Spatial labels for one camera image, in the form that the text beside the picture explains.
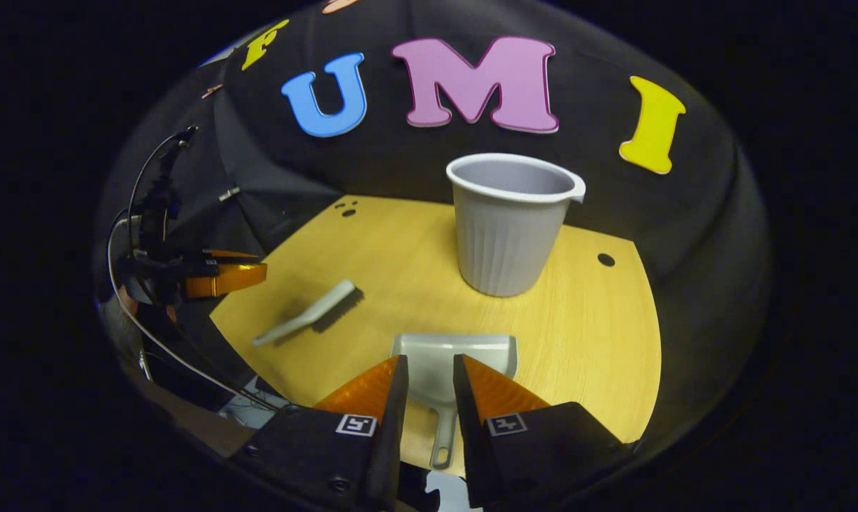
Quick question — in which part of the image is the grey plastic dustpan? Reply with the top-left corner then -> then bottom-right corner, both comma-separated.
390,333 -> 519,471

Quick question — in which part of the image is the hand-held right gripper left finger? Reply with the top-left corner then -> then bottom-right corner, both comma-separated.
231,354 -> 411,512

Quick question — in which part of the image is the thin gripper cable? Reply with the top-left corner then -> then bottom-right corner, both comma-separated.
107,127 -> 282,413

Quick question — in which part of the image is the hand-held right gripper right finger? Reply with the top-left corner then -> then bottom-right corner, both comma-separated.
452,353 -> 637,510

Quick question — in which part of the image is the white ribbed garbage bin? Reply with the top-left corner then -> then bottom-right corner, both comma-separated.
446,153 -> 587,298

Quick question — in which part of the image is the small grey broom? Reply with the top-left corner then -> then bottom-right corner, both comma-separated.
251,279 -> 365,348

